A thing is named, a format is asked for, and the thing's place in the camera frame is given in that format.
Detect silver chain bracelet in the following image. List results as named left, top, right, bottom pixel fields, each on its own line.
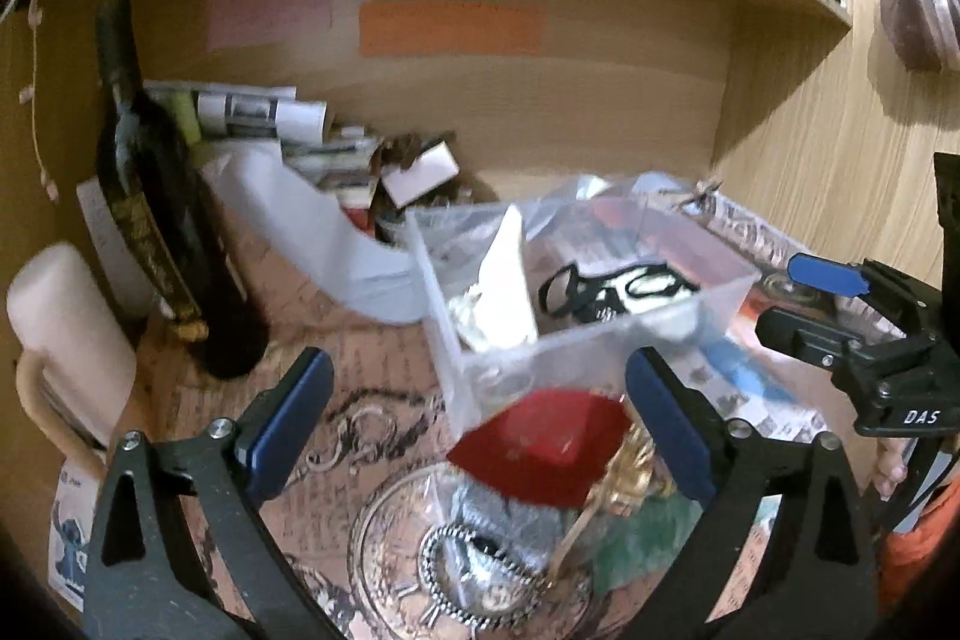
left=418, top=523, right=542, bottom=627

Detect clear plastic box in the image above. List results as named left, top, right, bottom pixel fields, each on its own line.
left=405, top=192, right=762, bottom=440

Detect cream ceramic mug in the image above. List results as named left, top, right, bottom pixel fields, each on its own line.
left=6, top=242, right=140, bottom=480

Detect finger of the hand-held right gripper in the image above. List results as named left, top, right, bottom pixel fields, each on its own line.
left=786, top=252, right=938, bottom=320
left=754, top=307, right=890, bottom=380

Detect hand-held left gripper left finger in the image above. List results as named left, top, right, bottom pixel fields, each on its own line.
left=82, top=346, right=338, bottom=640

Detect gold ornament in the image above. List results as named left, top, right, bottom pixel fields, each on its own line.
left=541, top=422, right=676, bottom=600

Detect blue plastic item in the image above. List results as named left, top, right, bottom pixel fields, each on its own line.
left=705, top=340, right=800, bottom=407

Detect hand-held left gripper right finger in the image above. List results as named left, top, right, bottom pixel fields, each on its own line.
left=624, top=346, right=882, bottom=640

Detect person's right forearm orange sleeve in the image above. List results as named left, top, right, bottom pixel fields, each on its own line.
left=879, top=460, right=960, bottom=620

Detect green cloth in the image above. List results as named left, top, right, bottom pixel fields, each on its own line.
left=592, top=494, right=702, bottom=592

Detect printed table cloth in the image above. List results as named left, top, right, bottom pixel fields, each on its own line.
left=52, top=182, right=905, bottom=640

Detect red plastic piece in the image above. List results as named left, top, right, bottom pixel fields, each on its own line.
left=447, top=387, right=628, bottom=510

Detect white small box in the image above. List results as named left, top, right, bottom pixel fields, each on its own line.
left=381, top=139, right=460, bottom=208

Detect person's right hand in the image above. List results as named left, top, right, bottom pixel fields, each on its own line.
left=872, top=441, right=912, bottom=500

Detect pink paper note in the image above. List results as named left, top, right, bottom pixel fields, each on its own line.
left=206, top=0, right=335, bottom=50

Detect cartoon sticker card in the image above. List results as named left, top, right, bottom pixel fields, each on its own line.
left=46, top=456, right=106, bottom=611

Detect white plastic sheet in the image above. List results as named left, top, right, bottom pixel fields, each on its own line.
left=196, top=149, right=436, bottom=324

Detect dark wine bottle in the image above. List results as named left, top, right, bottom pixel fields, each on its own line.
left=94, top=0, right=271, bottom=380

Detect white folded paper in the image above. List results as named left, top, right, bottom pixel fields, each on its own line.
left=450, top=203, right=541, bottom=352

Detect beaded string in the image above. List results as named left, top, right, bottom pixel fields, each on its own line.
left=16, top=0, right=62, bottom=202

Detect stack of printed papers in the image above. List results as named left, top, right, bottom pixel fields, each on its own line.
left=281, top=122, right=383, bottom=229

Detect rolled newspaper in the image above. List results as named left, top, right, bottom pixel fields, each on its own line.
left=144, top=80, right=331, bottom=142

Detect orange paper note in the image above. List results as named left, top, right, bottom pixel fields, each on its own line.
left=358, top=1, right=545, bottom=58

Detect black eyeglasses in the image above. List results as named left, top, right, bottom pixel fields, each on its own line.
left=538, top=263, right=702, bottom=319

